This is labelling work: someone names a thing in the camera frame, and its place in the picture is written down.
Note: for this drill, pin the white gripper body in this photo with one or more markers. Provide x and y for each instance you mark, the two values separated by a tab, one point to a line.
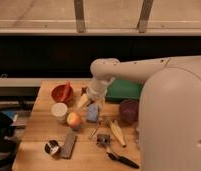
97	89

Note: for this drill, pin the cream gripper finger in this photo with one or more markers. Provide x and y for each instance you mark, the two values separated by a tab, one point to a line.
83	101
101	104

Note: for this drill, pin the metal spoon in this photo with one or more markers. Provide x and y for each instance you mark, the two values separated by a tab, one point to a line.
101	120

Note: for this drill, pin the grey rectangular block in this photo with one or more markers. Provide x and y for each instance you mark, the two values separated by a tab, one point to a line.
68	146

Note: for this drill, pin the purple bowl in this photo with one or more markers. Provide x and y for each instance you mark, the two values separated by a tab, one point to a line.
128	110

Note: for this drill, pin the yellow banana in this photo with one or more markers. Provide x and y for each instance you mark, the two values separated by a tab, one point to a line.
117	132

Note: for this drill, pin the red chili pepper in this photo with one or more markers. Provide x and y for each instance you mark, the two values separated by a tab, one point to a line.
66	91

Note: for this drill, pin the dark grape bunch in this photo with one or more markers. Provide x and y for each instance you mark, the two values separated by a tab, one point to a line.
84	90

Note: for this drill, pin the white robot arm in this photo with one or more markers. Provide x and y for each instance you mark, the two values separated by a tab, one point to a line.
169	107

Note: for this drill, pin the red yellow apple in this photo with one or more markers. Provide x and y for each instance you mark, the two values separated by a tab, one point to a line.
74	120

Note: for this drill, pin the white cup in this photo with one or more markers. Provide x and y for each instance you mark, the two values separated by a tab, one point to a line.
59	110

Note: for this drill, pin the orange bowl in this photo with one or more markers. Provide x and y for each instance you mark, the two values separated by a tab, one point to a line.
57	94

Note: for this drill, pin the black chair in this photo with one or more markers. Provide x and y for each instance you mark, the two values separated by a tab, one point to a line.
6	146

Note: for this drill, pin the green plastic bin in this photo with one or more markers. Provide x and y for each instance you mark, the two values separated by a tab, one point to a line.
121	90

